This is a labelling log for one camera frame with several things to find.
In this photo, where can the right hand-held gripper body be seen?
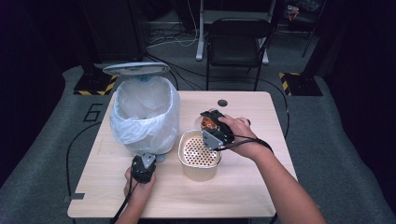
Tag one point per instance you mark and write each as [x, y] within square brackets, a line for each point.
[219, 135]

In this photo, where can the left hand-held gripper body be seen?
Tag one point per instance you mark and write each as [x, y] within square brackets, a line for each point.
[144, 169]

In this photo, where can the clear plastic cup with leftovers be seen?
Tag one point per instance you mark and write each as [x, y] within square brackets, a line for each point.
[207, 124]

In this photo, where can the beige container with perforated strainer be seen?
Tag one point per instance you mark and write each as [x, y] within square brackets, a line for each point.
[194, 155]

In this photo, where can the white grey pedal trash can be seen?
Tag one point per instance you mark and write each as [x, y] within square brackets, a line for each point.
[137, 67]

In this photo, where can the person's left hand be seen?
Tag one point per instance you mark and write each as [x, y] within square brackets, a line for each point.
[138, 193]

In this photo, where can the person's right hand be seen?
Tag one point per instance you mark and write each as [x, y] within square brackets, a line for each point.
[244, 137]

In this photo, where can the white plastic trash bag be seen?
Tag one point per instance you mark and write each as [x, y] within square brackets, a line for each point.
[143, 127]

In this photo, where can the grey metal table clamp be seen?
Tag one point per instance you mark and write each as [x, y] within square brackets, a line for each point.
[74, 197]

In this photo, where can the black folding chair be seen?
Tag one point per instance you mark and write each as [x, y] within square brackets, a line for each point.
[236, 40]

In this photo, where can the black stand base hazard stripes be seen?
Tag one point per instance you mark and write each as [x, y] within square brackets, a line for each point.
[303, 84]
[93, 84]

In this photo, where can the black cabinet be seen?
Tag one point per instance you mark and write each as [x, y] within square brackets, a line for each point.
[115, 31]

